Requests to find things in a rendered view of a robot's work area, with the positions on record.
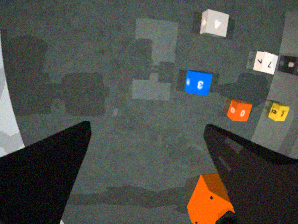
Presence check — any yellow digit block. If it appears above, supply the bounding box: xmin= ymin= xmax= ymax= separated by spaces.
xmin=269 ymin=103 xmax=290 ymax=120

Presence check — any blue block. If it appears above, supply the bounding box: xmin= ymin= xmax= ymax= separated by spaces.
xmin=185 ymin=69 xmax=212 ymax=95

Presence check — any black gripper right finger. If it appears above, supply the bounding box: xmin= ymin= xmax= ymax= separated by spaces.
xmin=204 ymin=124 xmax=298 ymax=224

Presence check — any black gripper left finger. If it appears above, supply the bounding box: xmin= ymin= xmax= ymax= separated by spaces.
xmin=0 ymin=120 xmax=92 ymax=224

